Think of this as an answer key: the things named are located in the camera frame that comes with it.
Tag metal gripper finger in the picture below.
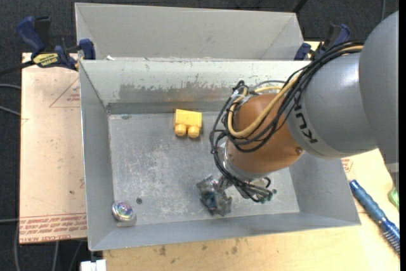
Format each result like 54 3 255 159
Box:
205 194 233 218
195 174 220 198

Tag grey metal bin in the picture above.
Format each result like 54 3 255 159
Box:
74 2 362 252

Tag yellow toy building block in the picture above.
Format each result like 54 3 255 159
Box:
173 109 203 138

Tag clear round glass piece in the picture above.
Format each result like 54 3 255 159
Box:
110 200 138 223

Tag brown cardboard board, red print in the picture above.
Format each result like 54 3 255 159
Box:
18 52 355 246

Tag blue handled tool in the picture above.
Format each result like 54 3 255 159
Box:
349 179 400 253

